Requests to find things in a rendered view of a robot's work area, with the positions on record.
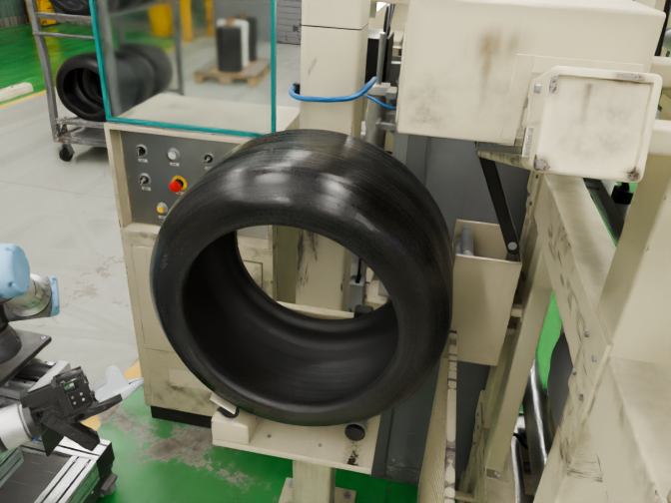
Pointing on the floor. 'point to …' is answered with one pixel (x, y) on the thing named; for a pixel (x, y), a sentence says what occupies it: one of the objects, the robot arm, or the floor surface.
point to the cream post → (313, 15)
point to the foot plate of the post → (335, 493)
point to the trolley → (71, 81)
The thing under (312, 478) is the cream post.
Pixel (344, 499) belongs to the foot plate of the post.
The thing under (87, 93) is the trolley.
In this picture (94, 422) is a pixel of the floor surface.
